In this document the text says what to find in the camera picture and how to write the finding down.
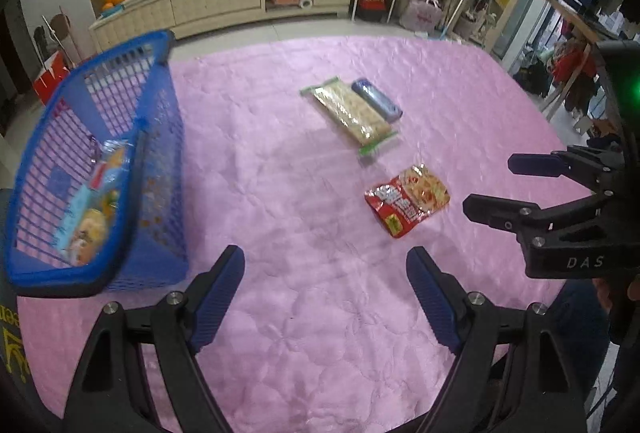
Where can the long clear cracker packet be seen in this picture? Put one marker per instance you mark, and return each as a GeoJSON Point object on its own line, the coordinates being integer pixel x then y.
{"type": "Point", "coordinates": [350, 113]}

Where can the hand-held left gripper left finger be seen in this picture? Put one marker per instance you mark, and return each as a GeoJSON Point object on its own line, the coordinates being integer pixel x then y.
{"type": "Point", "coordinates": [220, 298]}

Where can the beige pictured snack packet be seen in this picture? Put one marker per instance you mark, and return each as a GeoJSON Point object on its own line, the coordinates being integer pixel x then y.
{"type": "Point", "coordinates": [90, 235]}

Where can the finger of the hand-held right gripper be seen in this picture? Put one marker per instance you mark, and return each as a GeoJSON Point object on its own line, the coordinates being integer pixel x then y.
{"type": "Point", "coordinates": [500, 212]}
{"type": "Point", "coordinates": [535, 164]}

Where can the printed gift bag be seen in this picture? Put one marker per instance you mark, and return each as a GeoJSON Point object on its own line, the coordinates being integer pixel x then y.
{"type": "Point", "coordinates": [422, 13]}

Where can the dark cloth yellow print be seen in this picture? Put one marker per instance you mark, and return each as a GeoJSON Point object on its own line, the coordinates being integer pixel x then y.
{"type": "Point", "coordinates": [12, 338]}

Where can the red garment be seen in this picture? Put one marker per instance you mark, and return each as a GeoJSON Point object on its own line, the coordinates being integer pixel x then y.
{"type": "Point", "coordinates": [572, 63]}

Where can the red noodle snack packet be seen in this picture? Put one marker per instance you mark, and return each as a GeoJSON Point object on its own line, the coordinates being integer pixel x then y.
{"type": "Point", "coordinates": [407, 200]}

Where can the person's blue trouser leg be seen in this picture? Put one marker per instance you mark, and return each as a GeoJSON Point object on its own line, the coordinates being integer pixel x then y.
{"type": "Point", "coordinates": [580, 323]}

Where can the cream tv cabinet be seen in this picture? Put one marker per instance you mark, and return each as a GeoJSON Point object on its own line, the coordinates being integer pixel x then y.
{"type": "Point", "coordinates": [215, 0]}

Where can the pink quilted tablecloth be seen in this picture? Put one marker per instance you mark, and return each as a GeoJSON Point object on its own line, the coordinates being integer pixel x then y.
{"type": "Point", "coordinates": [300, 223]}

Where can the black bag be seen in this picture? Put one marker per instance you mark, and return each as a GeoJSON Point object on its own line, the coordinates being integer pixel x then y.
{"type": "Point", "coordinates": [534, 77]}

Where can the blue purple snack packet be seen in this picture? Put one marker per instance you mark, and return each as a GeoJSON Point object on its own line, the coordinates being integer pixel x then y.
{"type": "Point", "coordinates": [377, 100]}

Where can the red cardboard box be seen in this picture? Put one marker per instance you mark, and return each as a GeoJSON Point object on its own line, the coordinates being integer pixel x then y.
{"type": "Point", "coordinates": [50, 80]}

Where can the person's right hand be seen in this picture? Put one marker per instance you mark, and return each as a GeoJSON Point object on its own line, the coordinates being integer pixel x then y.
{"type": "Point", "coordinates": [604, 295]}

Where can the blue plastic basket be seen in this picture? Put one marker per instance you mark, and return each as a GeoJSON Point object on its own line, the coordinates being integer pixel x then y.
{"type": "Point", "coordinates": [160, 138]}

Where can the wooden clothes rack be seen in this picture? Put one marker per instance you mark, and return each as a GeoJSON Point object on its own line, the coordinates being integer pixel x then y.
{"type": "Point", "coordinates": [580, 20]}

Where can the pile of oranges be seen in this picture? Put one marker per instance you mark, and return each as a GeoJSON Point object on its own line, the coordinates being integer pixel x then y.
{"type": "Point", "coordinates": [113, 1]}

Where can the light blue snack packet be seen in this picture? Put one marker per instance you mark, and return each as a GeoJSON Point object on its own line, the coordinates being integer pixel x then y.
{"type": "Point", "coordinates": [75, 213]}

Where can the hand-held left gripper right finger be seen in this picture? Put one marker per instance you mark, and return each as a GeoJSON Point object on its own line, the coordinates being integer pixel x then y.
{"type": "Point", "coordinates": [432, 300]}

